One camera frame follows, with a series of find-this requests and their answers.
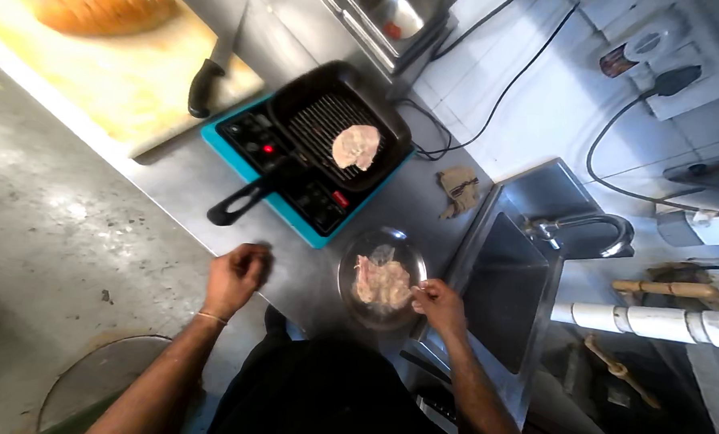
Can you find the white plastic pipe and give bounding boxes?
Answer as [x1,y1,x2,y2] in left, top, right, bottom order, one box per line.
[550,301,719,351]

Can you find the person's body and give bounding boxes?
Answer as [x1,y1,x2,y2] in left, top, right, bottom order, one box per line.
[207,338,447,434]

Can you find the person's legs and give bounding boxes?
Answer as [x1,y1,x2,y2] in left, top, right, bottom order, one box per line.
[257,304,307,362]

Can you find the stainless steel food container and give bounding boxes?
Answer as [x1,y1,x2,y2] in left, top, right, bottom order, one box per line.
[321,0,458,84]

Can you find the clear glass plate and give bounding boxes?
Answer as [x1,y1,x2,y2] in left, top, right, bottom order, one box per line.
[338,227,428,332]

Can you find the person's left forearm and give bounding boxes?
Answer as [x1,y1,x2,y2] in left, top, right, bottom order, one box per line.
[86,312,229,434]

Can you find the pale round meat slice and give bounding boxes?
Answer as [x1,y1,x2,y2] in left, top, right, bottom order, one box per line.
[332,125,381,172]

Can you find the round grey bin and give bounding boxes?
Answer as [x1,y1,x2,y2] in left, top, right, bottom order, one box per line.
[35,334,203,434]

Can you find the chrome faucet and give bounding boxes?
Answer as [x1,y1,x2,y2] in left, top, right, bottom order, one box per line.
[525,213,636,259]

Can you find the person's right forearm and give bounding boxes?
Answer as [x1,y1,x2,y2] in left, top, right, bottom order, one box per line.
[445,332,522,434]

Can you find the brown crumpled cloth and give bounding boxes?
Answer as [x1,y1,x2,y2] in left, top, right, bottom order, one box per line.
[436,166,480,220]

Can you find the white wall socket panel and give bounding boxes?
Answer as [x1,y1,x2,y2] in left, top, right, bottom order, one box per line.
[576,0,719,122]

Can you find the black-handled knife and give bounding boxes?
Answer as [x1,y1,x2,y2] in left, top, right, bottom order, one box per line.
[187,0,252,119]

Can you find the teal and black cooktop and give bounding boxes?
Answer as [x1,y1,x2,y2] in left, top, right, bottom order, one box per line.
[201,92,417,250]

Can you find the black square grill pan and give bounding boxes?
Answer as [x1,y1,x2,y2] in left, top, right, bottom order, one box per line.
[207,60,413,227]

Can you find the thin black cable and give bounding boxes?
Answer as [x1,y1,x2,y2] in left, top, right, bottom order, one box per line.
[393,2,581,162]

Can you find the pile of raw meat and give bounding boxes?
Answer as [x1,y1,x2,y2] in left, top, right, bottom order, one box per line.
[353,244,411,314]

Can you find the knotted beige pipe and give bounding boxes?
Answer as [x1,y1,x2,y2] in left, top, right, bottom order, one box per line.
[584,334,661,410]

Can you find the brown bread loaf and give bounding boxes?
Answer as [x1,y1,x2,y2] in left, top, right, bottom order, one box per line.
[32,0,181,37]

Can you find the stainless steel sink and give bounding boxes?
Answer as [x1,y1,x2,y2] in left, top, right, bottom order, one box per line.
[410,157,604,432]

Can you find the pale cutting board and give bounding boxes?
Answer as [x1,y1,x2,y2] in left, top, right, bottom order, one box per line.
[0,0,265,165]

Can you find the person's left hand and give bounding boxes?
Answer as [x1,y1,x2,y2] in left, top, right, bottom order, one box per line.
[203,243,273,321]

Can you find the person's right hand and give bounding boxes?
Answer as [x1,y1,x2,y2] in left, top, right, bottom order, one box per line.
[410,278,468,340]

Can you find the black plug with cable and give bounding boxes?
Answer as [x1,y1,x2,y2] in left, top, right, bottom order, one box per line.
[586,64,719,218]

